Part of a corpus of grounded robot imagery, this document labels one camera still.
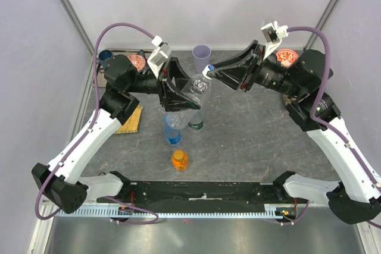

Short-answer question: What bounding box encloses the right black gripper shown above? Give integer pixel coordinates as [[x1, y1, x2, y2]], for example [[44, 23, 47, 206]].
[[208, 40, 304, 99]]

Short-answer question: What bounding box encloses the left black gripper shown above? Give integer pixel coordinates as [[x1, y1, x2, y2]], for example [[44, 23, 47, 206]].
[[127, 57, 205, 112]]

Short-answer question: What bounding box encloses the clear plastic bottle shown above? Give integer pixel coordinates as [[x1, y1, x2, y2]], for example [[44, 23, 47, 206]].
[[165, 72, 212, 130]]

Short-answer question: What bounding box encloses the blue white bottle cap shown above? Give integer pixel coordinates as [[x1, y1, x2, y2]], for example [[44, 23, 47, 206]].
[[202, 64, 215, 80]]

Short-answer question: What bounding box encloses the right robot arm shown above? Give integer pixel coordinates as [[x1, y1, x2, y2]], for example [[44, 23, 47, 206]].
[[207, 41, 380, 224]]

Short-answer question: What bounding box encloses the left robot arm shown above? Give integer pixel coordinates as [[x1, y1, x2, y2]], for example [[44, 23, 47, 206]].
[[32, 55, 200, 214]]

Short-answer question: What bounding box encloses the green label water bottle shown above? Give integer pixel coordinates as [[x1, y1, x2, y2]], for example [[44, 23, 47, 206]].
[[188, 111, 204, 131]]

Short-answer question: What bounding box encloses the blue label water bottle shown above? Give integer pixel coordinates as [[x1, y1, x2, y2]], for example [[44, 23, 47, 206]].
[[163, 115, 181, 145]]

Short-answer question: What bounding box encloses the orange juice bottle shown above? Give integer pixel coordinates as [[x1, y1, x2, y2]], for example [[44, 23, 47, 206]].
[[171, 149, 188, 171]]

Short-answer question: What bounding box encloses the purple plastic cup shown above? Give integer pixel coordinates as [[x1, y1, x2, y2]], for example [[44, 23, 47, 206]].
[[192, 45, 211, 73]]

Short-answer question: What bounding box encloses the red patterned bowl right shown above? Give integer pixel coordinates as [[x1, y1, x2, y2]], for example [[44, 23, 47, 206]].
[[276, 49, 299, 68]]

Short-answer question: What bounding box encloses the red patterned bowl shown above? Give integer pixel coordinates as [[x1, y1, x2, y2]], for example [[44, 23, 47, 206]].
[[127, 54, 146, 72], [276, 49, 299, 68]]

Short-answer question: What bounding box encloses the red patterned bowl left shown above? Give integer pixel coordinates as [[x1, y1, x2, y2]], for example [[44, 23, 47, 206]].
[[127, 54, 146, 72]]

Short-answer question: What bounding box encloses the blue star-shaped dish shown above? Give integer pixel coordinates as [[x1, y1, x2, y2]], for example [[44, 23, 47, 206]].
[[138, 49, 149, 74]]

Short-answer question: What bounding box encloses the yellow bamboo mat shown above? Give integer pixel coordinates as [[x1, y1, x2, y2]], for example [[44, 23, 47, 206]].
[[115, 105, 143, 134]]

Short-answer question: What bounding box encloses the dark floral square plate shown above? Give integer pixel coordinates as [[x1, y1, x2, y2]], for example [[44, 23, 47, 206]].
[[281, 95, 294, 107]]

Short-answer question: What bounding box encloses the metal tray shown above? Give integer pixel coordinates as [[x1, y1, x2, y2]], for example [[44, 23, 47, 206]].
[[97, 49, 153, 87]]

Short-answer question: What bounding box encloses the dark blue mug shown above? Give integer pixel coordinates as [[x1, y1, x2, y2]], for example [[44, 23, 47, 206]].
[[96, 49, 114, 68]]

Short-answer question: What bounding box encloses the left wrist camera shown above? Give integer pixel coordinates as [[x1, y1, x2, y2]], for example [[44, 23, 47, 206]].
[[147, 35, 172, 78]]

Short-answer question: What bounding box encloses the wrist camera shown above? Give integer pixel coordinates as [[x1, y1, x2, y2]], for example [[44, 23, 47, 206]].
[[147, 35, 172, 78], [261, 21, 289, 59]]

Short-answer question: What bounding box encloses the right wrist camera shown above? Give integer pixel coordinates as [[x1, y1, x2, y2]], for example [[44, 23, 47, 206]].
[[261, 21, 289, 59]]

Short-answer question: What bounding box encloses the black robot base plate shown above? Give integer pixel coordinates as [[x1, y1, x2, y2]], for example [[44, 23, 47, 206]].
[[110, 171, 307, 214]]

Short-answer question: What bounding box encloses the slotted cable duct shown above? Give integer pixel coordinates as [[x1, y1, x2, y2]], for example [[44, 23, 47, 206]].
[[56, 204, 283, 219]]

